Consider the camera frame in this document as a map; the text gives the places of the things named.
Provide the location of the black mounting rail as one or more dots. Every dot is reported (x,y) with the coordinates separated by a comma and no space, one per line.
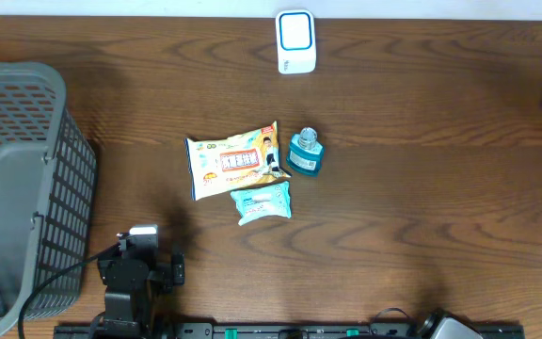
(210,331)

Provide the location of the grey plastic mesh basket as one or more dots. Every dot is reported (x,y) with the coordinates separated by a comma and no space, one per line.
(47,181)

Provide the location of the white barcode scanner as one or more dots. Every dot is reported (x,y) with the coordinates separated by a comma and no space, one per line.
(296,41)

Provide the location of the small teal wipes pack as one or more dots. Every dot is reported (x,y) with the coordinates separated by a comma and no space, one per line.
(262,202)

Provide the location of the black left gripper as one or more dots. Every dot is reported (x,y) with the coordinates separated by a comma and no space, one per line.
(167,274)

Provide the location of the teal mouthwash bottle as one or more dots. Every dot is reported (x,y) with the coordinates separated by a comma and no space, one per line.
(305,152)

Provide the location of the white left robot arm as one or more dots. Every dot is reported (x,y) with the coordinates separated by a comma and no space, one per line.
(130,314)

